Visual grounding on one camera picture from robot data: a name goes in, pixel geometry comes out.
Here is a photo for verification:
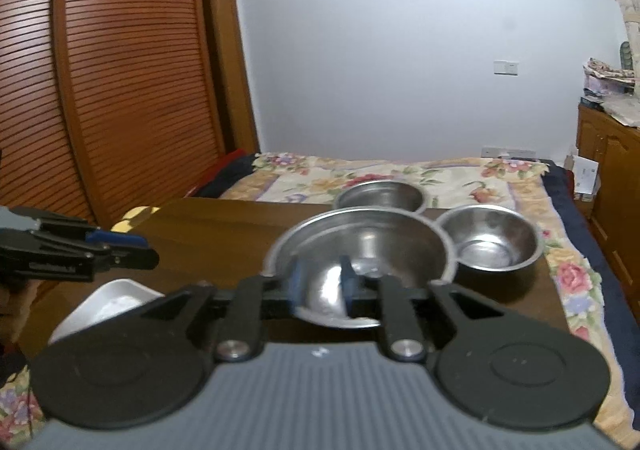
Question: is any large stainless steel bowl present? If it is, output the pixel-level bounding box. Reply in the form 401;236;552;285
262;207;456;329

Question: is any pile of folded cloths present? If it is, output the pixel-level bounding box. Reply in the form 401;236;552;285
582;58;638;106

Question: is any wooden louvered wardrobe door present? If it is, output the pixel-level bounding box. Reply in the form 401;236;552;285
0;0;98;226
52;0;226;226

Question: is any small stainless steel bowl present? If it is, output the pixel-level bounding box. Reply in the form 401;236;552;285
437;204;546;276
332;180;428;216

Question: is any red cloth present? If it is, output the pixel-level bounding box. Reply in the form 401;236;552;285
197;150;246;193

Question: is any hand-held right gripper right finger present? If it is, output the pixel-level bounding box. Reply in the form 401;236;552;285
339;255;577;364

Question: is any white paper box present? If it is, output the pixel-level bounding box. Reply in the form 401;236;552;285
565;155;601;201

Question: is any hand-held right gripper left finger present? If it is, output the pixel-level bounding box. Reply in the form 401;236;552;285
64;257;307;364

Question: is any white floral square plate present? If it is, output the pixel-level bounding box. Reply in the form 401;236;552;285
47;279;166;346

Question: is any black cloth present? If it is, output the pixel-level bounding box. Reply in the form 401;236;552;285
192;155;258;198

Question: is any wooden wardrobe side panel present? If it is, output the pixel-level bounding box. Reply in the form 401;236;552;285
200;0;261;156

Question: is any wooden sideboard cabinet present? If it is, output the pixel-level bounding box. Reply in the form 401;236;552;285
575;103;640;281

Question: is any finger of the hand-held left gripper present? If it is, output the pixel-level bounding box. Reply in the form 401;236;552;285
86;229;149;249
97;249;161;271

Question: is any clear plastic bag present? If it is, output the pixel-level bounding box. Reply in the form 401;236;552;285
602;95;640;128

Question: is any navy blue blanket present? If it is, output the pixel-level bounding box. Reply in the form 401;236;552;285
542;159;640;346

